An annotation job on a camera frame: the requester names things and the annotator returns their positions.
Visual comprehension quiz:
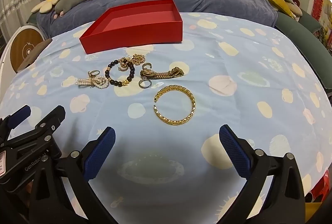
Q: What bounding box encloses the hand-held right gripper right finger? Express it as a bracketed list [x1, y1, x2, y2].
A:
[219, 125, 305, 224]

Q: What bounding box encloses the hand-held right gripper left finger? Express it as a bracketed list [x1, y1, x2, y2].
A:
[28, 127, 116, 224]

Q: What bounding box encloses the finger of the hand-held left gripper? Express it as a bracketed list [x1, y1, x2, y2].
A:
[0, 105, 32, 136]
[6, 105, 66, 153]

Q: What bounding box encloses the white pearl bracelet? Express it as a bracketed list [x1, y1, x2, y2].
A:
[77, 76, 109, 90]

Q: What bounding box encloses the gold bangle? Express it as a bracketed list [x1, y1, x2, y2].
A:
[153, 85, 195, 125]

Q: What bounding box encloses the silver ring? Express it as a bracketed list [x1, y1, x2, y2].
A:
[138, 78, 152, 89]

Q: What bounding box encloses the dark bead bracelet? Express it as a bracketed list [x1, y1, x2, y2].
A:
[104, 60, 136, 86]

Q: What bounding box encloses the gold link watch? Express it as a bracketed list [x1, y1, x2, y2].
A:
[140, 66, 184, 81]

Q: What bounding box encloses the gold chain necklace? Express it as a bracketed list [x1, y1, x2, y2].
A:
[120, 54, 147, 66]

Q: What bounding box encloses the red shallow box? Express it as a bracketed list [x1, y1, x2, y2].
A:
[79, 0, 183, 55]

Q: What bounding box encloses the planet print blue tablecloth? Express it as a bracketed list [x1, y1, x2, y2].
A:
[0, 13, 332, 224]

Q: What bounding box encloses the grey brown board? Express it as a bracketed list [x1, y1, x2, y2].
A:
[17, 39, 53, 73]

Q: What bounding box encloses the white round appliance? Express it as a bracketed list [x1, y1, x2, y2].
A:
[0, 24, 46, 74]

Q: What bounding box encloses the flower shaped cushion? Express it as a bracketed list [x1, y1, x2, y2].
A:
[32, 0, 70, 14]

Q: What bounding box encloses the green sofa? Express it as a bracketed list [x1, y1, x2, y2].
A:
[245, 0, 332, 84]

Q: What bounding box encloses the beige cushion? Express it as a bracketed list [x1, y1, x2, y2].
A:
[289, 4, 303, 22]

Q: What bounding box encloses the red printed banner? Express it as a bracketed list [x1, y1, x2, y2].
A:
[311, 0, 332, 55]

